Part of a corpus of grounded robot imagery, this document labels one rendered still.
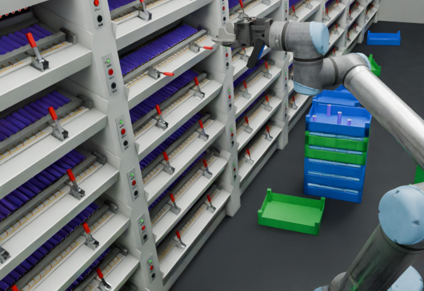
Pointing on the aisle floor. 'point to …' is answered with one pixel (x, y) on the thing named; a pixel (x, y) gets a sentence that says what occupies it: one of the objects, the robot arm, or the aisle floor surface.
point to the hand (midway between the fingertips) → (217, 40)
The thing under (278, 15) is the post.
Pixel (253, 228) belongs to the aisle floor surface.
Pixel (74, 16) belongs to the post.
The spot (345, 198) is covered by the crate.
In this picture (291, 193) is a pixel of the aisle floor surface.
